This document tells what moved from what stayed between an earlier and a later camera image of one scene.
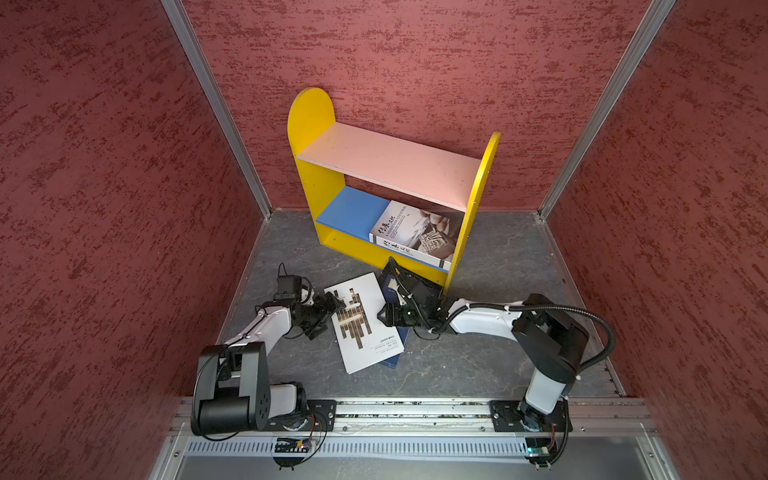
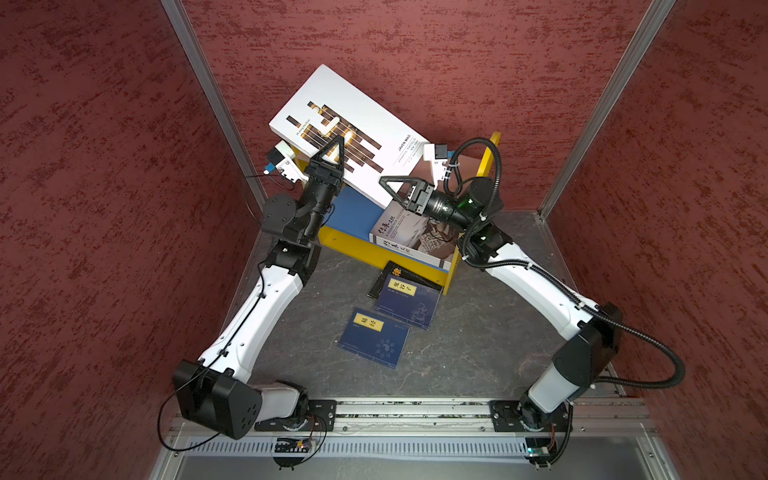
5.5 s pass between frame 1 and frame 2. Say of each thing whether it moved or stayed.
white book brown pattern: moved
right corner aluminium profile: stayed
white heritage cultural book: stayed
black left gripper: moved
